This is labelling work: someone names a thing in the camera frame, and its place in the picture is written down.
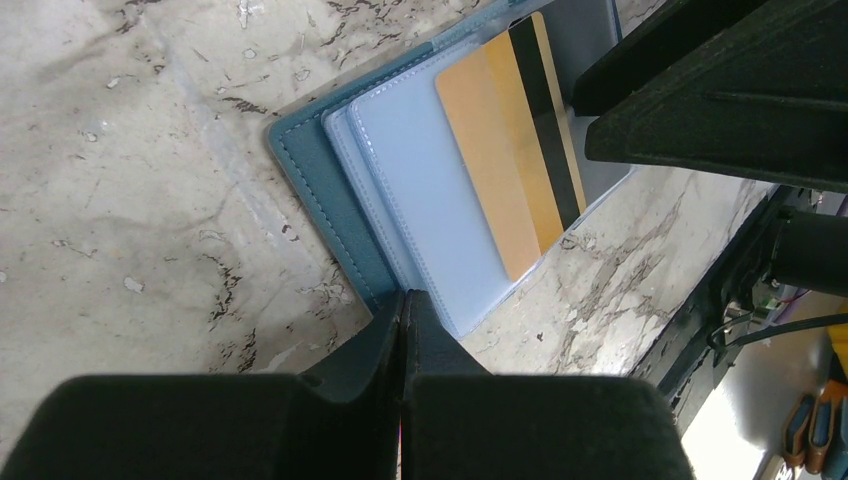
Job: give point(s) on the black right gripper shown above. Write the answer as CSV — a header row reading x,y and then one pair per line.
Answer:
x,y
765,99

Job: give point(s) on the grey silver credit card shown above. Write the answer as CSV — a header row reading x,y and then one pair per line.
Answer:
x,y
580,32

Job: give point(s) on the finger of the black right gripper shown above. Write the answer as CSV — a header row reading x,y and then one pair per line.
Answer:
x,y
672,32

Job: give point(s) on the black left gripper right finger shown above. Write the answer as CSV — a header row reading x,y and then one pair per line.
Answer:
x,y
460,421

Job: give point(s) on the blue leather card holder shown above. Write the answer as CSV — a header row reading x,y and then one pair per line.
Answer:
x,y
377,167

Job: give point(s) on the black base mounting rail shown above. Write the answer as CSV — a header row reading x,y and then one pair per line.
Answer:
x,y
680,363

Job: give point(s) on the gold card with black stripe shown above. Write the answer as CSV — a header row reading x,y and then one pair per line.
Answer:
x,y
506,112

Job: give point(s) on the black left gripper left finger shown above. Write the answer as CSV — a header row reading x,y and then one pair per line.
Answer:
x,y
337,420

